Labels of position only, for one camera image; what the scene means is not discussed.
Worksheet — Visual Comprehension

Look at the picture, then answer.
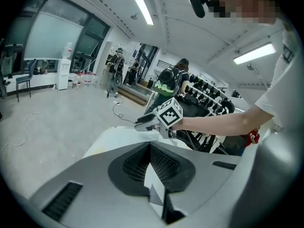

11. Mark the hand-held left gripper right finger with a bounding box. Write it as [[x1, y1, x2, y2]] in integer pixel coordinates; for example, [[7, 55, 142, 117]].
[[150, 141, 242, 225]]

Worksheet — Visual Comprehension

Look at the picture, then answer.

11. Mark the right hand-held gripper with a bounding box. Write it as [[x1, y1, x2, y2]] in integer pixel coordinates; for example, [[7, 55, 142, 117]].
[[134, 97, 184, 140]]

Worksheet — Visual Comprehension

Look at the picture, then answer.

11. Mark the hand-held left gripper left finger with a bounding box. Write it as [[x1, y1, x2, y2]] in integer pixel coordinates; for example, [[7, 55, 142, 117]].
[[28, 141, 167, 228]]

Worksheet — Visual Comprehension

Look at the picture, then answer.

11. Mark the white patterned cloth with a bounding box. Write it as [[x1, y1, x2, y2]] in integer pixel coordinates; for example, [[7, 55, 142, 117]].
[[82, 125, 197, 208]]

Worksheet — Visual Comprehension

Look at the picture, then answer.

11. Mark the person's right forearm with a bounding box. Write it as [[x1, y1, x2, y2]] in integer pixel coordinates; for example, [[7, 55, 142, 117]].
[[173, 105, 277, 137]]

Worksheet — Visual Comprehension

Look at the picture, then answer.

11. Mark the wooden step platform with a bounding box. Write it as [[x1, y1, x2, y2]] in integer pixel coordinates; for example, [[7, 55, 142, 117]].
[[117, 83, 153, 106]]

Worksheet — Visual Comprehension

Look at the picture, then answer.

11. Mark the black and green backpack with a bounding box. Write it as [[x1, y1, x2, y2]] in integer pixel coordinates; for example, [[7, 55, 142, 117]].
[[154, 67, 181, 97]]

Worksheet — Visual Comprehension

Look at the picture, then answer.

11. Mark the black office chair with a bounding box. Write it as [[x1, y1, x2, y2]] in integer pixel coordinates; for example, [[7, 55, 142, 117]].
[[176, 95, 236, 153]]

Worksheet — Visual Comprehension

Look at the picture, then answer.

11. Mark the black railing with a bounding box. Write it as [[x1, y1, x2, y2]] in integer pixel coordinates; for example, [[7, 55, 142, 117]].
[[157, 59, 172, 69]]

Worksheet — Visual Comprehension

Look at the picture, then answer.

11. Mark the group of black bags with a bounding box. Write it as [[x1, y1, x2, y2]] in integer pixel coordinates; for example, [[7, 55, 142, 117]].
[[186, 75, 226, 115]]

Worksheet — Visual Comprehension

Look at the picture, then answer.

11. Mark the white shelf rack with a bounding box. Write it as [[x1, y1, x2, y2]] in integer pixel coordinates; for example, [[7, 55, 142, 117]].
[[185, 74, 229, 116]]

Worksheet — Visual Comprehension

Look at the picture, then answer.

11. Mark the row of water bottles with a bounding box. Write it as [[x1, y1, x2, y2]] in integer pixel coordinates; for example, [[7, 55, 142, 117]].
[[75, 71, 97, 90]]

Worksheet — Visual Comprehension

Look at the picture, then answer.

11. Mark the white water dispenser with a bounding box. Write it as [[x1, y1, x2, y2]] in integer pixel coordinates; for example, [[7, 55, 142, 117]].
[[56, 41, 73, 91]]

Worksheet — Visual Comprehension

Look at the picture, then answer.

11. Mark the white low cabinet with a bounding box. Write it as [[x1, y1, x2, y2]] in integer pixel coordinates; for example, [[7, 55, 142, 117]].
[[6, 58, 72, 95]]

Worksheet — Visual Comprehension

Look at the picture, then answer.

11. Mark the person's white shirt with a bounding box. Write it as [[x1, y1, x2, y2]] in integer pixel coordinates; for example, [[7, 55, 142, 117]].
[[255, 18, 304, 134]]

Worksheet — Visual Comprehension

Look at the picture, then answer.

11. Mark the long ceiling light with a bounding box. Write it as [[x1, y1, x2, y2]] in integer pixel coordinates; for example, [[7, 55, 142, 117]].
[[233, 41, 277, 65], [128, 0, 155, 26]]

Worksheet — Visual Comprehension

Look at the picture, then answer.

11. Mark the blue chair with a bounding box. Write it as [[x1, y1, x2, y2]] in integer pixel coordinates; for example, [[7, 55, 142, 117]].
[[16, 58, 38, 103]]

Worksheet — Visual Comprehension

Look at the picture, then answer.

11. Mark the large dark-framed window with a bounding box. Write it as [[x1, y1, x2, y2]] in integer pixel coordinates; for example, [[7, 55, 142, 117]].
[[4, 0, 111, 62]]

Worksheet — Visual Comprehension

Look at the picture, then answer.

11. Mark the person's head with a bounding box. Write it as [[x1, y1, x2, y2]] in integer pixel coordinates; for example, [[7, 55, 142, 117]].
[[205, 0, 284, 25]]

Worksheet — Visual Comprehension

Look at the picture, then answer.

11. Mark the black floor cable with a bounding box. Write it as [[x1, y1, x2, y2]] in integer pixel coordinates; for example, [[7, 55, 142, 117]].
[[112, 96, 139, 125]]

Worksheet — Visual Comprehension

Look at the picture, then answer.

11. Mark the white floor cable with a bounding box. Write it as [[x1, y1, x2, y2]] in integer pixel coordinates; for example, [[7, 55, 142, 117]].
[[2, 110, 41, 152]]

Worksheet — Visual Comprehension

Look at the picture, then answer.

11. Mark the black head-worn camera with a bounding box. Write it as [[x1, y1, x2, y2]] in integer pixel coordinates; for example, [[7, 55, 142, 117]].
[[184, 0, 206, 19]]

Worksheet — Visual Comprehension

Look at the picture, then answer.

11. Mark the black harness strap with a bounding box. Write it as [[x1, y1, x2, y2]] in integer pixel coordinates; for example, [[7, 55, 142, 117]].
[[282, 44, 295, 64]]

